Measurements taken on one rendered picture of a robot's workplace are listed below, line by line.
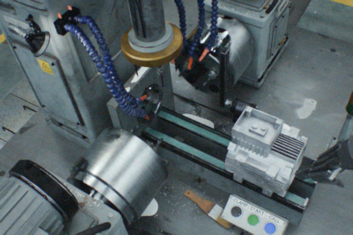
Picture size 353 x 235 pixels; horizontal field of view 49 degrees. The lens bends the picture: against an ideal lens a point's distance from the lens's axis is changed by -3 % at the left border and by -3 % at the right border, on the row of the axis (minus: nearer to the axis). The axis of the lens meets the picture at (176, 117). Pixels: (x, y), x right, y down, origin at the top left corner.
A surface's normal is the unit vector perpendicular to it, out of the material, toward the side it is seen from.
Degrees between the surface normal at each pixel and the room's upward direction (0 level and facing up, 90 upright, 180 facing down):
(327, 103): 0
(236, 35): 36
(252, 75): 90
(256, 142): 90
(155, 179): 73
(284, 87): 0
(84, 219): 0
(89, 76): 90
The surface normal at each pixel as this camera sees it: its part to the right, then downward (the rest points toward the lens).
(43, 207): 0.59, -0.13
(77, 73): 0.84, 0.37
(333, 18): -0.07, -0.63
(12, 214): 0.25, -0.43
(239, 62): 0.76, 0.13
